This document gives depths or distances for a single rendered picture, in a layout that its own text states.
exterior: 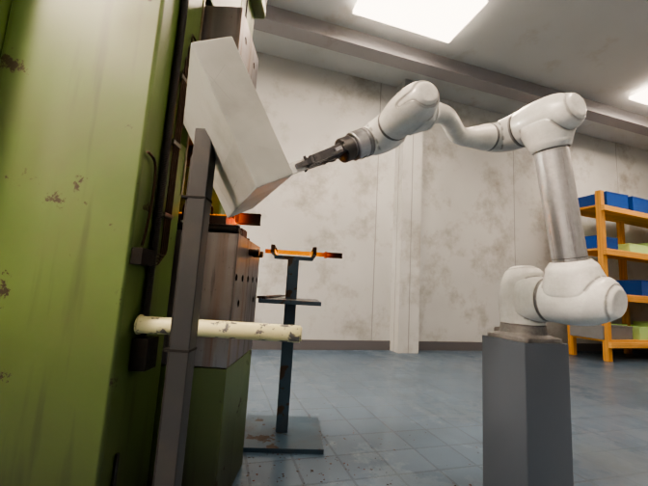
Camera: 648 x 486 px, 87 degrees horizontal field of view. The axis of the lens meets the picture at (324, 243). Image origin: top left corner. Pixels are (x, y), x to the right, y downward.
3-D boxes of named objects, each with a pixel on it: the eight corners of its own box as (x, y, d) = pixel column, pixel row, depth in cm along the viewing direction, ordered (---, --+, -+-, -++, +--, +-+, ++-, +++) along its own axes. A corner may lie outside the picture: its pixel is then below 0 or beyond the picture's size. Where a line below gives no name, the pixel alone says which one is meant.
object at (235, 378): (242, 465, 142) (252, 348, 148) (211, 527, 104) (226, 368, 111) (109, 455, 143) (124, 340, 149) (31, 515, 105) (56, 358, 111)
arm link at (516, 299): (518, 321, 140) (517, 268, 143) (564, 327, 123) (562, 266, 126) (489, 321, 134) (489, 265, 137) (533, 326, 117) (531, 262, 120)
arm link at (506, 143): (472, 126, 133) (502, 110, 120) (505, 126, 140) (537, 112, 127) (478, 159, 132) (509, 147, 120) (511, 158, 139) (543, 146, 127)
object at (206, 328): (301, 342, 94) (303, 323, 94) (300, 345, 88) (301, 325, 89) (143, 333, 94) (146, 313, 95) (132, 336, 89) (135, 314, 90)
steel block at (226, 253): (252, 348, 148) (260, 247, 154) (226, 368, 111) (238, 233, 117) (124, 340, 149) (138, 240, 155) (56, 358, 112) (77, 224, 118)
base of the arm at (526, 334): (513, 335, 143) (513, 321, 144) (564, 343, 122) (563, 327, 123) (477, 334, 138) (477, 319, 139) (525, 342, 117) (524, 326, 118)
